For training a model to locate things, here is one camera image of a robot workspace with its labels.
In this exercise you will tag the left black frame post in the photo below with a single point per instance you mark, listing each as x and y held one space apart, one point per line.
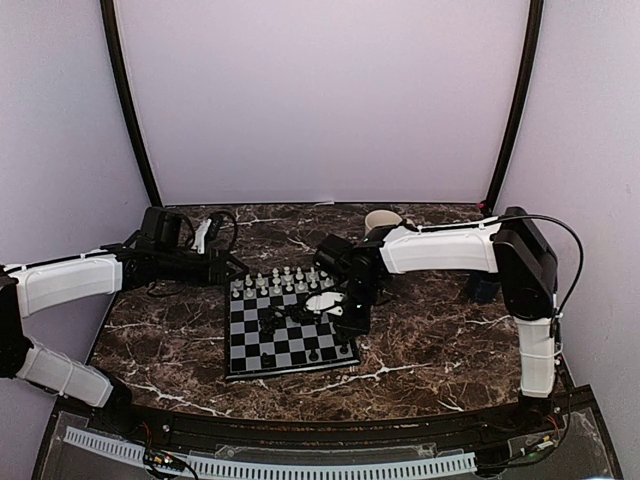
128 109

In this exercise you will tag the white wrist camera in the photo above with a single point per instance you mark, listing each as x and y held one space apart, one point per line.
206 232
329 302

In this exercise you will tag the cream seashell mug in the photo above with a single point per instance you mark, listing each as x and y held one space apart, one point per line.
381 218

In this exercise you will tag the black frame post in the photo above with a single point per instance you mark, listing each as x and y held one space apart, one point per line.
128 109
526 65

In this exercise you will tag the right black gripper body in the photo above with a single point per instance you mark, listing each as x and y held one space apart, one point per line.
365 295

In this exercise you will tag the white slotted cable duct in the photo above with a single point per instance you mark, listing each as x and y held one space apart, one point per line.
254 463

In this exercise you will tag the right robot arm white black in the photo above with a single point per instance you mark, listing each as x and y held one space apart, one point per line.
504 255

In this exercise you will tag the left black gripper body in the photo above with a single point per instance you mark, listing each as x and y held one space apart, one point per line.
202 275

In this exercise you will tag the right black frame post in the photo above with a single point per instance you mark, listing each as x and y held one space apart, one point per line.
526 65

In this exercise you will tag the black white chessboard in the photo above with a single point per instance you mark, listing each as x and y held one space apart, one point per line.
290 346

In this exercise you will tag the white rook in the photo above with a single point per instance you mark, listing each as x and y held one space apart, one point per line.
235 282

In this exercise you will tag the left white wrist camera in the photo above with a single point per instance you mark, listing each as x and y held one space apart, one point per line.
206 232

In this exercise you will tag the pile of black chess pieces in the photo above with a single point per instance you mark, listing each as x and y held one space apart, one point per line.
275 317

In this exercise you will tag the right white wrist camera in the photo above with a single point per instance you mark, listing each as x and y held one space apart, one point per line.
329 302

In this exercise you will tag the dark blue mug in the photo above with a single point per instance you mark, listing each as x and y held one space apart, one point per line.
482 287

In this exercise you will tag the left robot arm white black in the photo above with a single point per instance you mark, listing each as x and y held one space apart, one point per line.
167 246

